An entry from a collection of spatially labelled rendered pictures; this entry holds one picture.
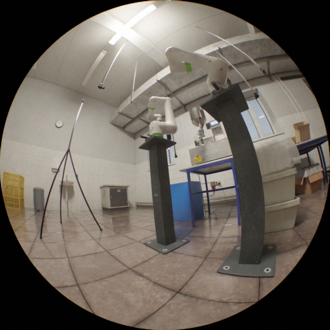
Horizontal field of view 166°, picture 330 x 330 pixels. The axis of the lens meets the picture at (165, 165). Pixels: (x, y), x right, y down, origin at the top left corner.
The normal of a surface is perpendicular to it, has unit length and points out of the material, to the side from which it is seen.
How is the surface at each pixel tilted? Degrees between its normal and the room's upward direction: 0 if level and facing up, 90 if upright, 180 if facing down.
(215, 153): 90
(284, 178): 96
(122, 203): 90
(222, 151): 90
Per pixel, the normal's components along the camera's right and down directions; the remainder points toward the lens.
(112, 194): 0.79, -0.22
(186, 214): -0.61, -0.14
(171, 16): 0.10, 0.96
